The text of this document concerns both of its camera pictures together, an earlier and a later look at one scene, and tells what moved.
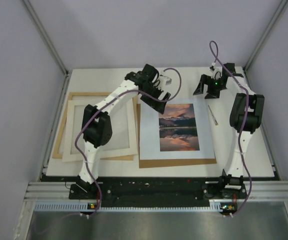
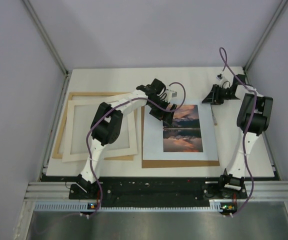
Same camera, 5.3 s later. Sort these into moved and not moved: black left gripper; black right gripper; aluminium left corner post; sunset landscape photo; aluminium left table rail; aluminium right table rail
Moved: black left gripper; sunset landscape photo; black right gripper
Not moved: aluminium right table rail; aluminium left corner post; aluminium left table rail
